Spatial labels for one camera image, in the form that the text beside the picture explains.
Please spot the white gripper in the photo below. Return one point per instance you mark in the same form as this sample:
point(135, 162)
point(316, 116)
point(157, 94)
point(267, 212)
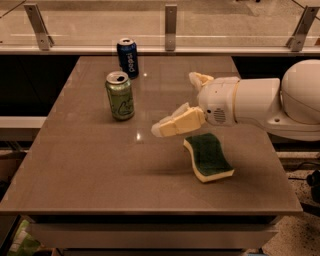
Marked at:
point(218, 100)

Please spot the green soda can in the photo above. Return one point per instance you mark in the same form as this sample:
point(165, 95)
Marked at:
point(118, 87)

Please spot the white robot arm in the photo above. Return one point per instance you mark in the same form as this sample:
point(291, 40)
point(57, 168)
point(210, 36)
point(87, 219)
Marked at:
point(288, 107)

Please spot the blue Pepsi can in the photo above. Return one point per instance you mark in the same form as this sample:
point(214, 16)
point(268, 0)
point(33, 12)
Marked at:
point(128, 57)

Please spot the green and yellow sponge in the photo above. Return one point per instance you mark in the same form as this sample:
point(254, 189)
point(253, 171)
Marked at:
point(208, 161)

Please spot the glass railing panel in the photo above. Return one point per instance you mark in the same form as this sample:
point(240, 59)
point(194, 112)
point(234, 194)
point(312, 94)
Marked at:
point(200, 23)

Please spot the white table drawer front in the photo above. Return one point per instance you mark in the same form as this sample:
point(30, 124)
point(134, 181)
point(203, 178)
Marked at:
point(153, 236)

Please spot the green and white floor item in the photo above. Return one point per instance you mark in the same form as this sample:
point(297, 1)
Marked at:
point(23, 243)

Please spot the middle metal railing bracket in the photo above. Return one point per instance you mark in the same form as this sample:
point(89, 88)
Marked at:
point(170, 26)

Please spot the metal railing bracket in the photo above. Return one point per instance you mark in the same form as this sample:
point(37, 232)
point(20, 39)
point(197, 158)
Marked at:
point(297, 40)
point(44, 40)
point(170, 26)

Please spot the right metal railing bracket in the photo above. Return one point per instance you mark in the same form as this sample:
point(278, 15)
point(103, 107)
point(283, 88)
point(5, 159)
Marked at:
point(297, 40)

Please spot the left metal railing bracket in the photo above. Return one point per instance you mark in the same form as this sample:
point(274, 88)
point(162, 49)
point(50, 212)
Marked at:
point(44, 40)

